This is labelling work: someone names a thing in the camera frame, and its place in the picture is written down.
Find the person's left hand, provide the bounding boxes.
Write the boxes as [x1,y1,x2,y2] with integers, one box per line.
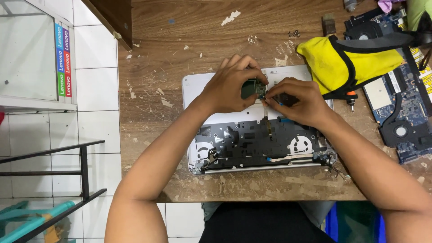
[200,54,269,115]

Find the person's right hand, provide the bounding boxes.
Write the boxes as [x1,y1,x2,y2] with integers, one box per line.
[263,77,335,128]

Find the blue-tipped ribbon cable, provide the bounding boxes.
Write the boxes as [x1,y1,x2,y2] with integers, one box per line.
[260,95,285,106]

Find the green touchpad circuit board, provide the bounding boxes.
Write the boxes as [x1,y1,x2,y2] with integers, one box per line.
[241,78,267,100]

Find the white laptop bottom chassis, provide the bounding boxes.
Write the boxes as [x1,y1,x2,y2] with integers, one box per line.
[182,65,338,175]

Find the yellow microfiber cloth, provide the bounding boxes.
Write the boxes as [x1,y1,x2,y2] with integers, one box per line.
[296,34,404,100]

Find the orange-tipped screwdriver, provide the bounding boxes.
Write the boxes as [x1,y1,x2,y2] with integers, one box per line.
[346,90,357,113]

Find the small brown brush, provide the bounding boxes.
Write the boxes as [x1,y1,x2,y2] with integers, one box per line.
[322,13,337,37]

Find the blue laptop motherboard with fans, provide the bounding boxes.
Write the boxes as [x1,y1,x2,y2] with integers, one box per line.
[344,7,432,165]

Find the person's black shorts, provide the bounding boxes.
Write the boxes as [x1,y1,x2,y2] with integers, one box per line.
[198,202,337,243]

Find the pink cloth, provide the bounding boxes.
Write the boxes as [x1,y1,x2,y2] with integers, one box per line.
[377,0,405,14]

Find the green cloth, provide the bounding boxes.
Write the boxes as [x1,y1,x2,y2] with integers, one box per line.
[406,0,432,32]

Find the dark wooden board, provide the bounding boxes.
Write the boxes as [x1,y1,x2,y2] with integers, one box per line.
[81,0,133,51]

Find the black metal rack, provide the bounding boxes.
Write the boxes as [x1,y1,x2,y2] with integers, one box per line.
[0,140,108,243]

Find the glass display cabinet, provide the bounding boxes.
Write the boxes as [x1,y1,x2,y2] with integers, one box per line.
[0,0,78,113]

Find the teal plastic stool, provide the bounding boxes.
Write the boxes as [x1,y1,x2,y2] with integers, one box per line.
[0,200,76,243]

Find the white flat ribbon cable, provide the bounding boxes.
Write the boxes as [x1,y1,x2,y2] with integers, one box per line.
[266,153,314,162]

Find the black strap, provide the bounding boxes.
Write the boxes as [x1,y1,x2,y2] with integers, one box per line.
[329,12,432,100]

